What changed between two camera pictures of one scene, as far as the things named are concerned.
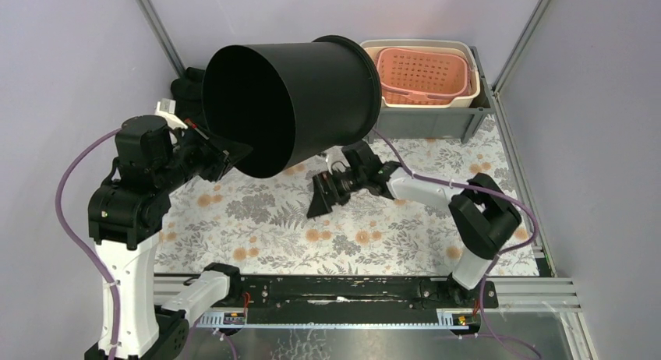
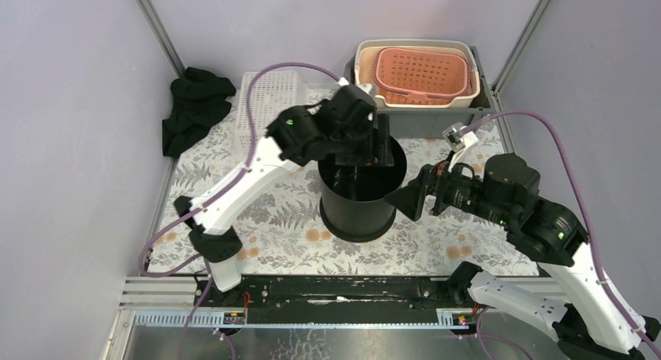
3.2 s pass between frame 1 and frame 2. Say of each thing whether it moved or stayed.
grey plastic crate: stayed
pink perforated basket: stayed
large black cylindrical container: moved
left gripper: moved
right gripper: moved
